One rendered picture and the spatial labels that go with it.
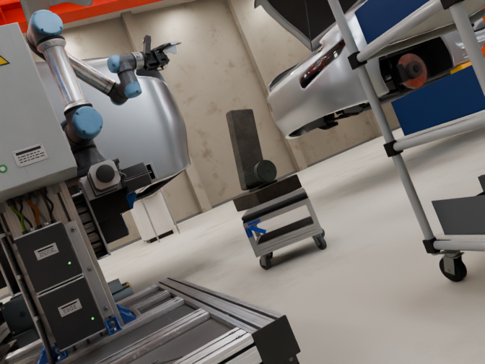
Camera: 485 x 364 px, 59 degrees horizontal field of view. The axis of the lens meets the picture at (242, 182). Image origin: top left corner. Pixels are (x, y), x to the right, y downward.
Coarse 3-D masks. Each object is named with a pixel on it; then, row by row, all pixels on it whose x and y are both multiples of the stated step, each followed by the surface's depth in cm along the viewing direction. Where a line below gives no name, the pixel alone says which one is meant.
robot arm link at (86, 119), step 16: (32, 16) 167; (48, 16) 170; (32, 32) 170; (48, 32) 168; (48, 48) 170; (64, 48) 175; (48, 64) 172; (64, 64) 171; (64, 80) 170; (64, 96) 171; (80, 96) 172; (64, 112) 171; (80, 112) 168; (96, 112) 172; (80, 128) 167; (96, 128) 171
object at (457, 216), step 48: (336, 0) 130; (384, 0) 117; (432, 0) 101; (480, 0) 124; (384, 48) 133; (480, 48) 95; (432, 96) 114; (480, 96) 102; (384, 144) 132; (432, 240) 130; (480, 240) 115
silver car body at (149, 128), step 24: (24, 0) 374; (48, 0) 434; (72, 0) 440; (48, 72) 281; (144, 72) 311; (48, 96) 277; (96, 96) 286; (144, 96) 297; (168, 96) 309; (120, 120) 289; (144, 120) 295; (168, 120) 302; (96, 144) 283; (120, 144) 287; (144, 144) 292; (168, 144) 298; (120, 168) 285; (168, 168) 296; (144, 192) 467
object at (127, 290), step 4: (124, 284) 296; (128, 284) 285; (124, 288) 277; (128, 288) 276; (116, 292) 275; (120, 292) 269; (124, 292) 270; (128, 292) 271; (132, 292) 271; (116, 296) 268; (120, 296) 269; (124, 296) 270; (116, 300) 268
